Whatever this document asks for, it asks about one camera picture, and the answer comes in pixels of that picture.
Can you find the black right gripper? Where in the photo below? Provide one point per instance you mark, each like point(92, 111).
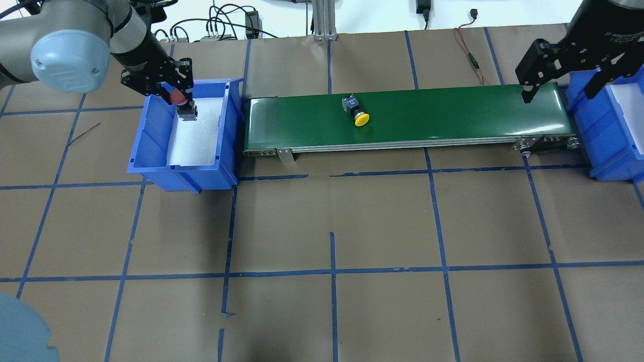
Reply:
point(598, 31)

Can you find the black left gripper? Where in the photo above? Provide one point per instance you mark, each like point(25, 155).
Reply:
point(142, 53)

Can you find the red push button switch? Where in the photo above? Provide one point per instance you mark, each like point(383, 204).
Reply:
point(185, 105)

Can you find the yellow push button switch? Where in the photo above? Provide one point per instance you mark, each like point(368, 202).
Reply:
point(354, 110)

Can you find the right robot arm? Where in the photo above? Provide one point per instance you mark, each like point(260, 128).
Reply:
point(610, 8)

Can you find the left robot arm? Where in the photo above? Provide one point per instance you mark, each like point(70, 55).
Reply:
point(68, 46)

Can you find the white foam pad in left bin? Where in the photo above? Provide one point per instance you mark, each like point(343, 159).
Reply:
point(193, 143)

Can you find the white foam pad in bin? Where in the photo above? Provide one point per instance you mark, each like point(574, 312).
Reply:
point(630, 99)
point(193, 143)

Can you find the blue bin on left side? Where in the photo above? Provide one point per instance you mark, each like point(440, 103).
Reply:
point(149, 153)

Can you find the blue bin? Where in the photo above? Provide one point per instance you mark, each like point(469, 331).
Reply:
point(149, 153)
point(603, 131)

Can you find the white foam pad in right bin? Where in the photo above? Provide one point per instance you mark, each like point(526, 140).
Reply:
point(630, 99)

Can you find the green conveyor belt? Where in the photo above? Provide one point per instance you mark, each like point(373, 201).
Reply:
point(458, 116)

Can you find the blue bin on right side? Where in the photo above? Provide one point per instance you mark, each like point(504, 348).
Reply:
point(603, 131)

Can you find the black power adapter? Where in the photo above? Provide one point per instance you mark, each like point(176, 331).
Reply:
point(252, 24)

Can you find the aluminium frame post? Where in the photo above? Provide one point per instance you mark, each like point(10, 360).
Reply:
point(324, 20)

